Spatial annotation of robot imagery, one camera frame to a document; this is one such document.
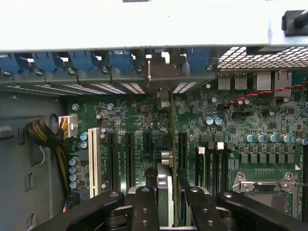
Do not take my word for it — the black RAM slot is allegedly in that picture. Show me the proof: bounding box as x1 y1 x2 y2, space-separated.
222 149 231 193
215 141 223 193
206 141 215 192

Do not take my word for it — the CPU socket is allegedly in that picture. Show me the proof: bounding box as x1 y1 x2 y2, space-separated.
232 172 301 210

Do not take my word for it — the white expansion slot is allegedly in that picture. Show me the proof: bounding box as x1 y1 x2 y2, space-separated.
88 127 101 199

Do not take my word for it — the green motherboard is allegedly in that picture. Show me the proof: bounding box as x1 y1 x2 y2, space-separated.
64 72 308 217

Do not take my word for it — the black open PC case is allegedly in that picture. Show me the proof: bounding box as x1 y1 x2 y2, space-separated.
0 0 308 231

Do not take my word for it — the yellow black sleeved wire bundle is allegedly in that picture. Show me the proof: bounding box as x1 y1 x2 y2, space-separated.
25 115 79 195

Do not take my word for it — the red black twisted wire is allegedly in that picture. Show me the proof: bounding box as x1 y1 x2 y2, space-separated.
222 81 308 109

